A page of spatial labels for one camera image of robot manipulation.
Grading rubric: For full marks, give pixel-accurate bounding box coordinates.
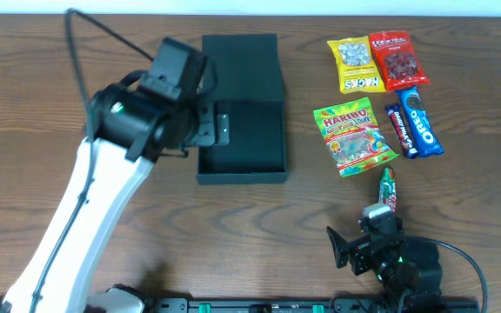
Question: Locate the black open gift box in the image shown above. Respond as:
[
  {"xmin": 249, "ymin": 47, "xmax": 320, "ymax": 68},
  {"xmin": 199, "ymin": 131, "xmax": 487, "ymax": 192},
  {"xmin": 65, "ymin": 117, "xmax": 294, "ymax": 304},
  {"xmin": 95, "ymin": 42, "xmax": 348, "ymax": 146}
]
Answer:
[{"xmin": 197, "ymin": 34, "xmax": 289, "ymax": 185}]

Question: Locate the purple Dairy Milk chocolate bar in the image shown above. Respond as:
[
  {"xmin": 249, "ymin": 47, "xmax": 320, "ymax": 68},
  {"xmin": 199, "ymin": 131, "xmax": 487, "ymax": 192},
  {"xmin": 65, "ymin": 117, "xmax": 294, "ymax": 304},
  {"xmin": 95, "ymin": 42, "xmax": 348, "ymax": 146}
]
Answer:
[{"xmin": 384, "ymin": 103, "xmax": 419, "ymax": 159}]

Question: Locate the green KitKat Chunky bar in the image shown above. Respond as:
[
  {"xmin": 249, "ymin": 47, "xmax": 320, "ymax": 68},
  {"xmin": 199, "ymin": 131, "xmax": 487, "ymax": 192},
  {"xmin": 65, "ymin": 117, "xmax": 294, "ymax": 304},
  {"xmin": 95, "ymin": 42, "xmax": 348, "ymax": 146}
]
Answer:
[{"xmin": 378, "ymin": 167, "xmax": 397, "ymax": 211}]

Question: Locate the blue Oreo cookie pack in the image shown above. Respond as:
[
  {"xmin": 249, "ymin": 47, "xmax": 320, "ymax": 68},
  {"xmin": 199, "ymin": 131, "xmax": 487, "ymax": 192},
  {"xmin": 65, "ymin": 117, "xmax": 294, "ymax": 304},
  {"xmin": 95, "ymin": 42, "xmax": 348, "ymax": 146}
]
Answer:
[{"xmin": 396, "ymin": 86, "xmax": 444, "ymax": 157}]

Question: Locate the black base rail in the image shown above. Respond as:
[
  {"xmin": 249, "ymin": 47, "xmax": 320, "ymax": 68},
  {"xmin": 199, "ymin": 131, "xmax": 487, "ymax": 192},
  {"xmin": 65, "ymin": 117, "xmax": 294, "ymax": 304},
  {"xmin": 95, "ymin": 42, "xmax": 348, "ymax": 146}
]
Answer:
[{"xmin": 144, "ymin": 297, "xmax": 480, "ymax": 313}]

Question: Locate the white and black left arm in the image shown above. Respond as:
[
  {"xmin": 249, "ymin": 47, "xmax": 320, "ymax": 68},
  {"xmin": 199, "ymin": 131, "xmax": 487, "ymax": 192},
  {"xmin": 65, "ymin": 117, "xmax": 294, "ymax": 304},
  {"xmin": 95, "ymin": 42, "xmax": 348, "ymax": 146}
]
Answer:
[{"xmin": 0, "ymin": 38, "xmax": 215, "ymax": 312}]

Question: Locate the Haribo worms gummy bag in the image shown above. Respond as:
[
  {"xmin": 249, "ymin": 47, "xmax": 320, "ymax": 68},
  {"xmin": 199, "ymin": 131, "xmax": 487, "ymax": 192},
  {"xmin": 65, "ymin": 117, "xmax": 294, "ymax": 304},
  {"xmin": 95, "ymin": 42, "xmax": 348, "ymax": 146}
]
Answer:
[{"xmin": 313, "ymin": 97, "xmax": 398, "ymax": 177}]

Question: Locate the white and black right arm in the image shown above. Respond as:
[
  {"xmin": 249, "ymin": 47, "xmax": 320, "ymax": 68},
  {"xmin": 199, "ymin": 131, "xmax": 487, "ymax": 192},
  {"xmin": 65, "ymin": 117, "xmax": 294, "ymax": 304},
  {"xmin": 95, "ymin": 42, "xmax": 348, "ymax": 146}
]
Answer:
[{"xmin": 326, "ymin": 211, "xmax": 442, "ymax": 312}]

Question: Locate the red candy bag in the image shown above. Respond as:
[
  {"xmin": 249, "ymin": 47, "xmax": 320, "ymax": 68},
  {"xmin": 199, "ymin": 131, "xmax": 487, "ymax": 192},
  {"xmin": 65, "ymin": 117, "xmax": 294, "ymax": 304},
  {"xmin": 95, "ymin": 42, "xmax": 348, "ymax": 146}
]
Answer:
[{"xmin": 369, "ymin": 30, "xmax": 431, "ymax": 91}]

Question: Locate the yellow Hacks candy bag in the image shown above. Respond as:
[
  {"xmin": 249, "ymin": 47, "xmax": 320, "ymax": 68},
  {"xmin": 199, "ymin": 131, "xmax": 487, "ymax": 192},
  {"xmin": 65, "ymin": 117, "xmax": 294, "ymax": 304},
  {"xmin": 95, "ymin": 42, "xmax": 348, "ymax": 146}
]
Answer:
[{"xmin": 327, "ymin": 37, "xmax": 386, "ymax": 94}]

